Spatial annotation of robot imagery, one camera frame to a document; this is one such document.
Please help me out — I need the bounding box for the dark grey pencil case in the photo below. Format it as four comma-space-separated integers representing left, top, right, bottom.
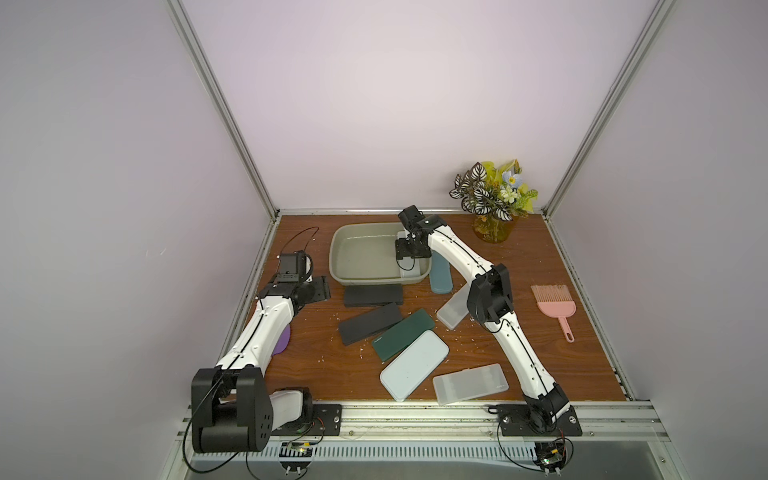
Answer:
343, 284, 404, 308
338, 303, 403, 346

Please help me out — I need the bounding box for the grey-green plastic storage box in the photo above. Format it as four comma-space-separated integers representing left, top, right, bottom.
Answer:
329, 223, 431, 286

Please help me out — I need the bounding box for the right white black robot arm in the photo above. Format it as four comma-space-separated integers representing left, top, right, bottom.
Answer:
395, 205, 571, 433

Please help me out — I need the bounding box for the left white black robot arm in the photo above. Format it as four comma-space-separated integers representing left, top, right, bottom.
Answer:
188, 250, 330, 453

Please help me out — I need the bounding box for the teal blue pencil case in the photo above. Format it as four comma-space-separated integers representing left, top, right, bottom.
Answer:
429, 251, 453, 295

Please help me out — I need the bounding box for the dark green pencil case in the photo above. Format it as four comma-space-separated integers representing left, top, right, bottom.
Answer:
372, 309, 436, 363

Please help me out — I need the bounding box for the translucent white pencil case front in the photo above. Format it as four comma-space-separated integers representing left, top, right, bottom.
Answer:
433, 363, 509, 405

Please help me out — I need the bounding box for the purple pink spatula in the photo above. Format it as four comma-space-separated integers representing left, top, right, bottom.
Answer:
272, 325, 291, 356

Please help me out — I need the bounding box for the flower plant in glass vase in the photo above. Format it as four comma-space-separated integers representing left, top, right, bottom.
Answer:
449, 159, 538, 244

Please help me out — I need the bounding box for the pink comb brush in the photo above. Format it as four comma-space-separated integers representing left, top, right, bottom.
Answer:
531, 284, 576, 343

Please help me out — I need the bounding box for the left electronics board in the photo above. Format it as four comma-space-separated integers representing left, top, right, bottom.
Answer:
278, 441, 316, 479

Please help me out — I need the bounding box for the electronics board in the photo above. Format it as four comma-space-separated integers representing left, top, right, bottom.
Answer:
533, 441, 568, 476
278, 441, 316, 479

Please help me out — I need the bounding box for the right electronics board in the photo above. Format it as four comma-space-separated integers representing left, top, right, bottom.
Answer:
533, 441, 568, 476

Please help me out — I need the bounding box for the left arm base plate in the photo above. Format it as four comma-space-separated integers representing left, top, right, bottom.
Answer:
272, 403, 343, 438

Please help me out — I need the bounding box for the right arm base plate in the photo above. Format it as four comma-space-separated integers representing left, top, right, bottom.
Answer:
489, 403, 583, 437

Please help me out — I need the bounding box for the aluminium front rail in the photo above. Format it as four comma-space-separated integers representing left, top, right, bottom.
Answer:
176, 400, 670, 444

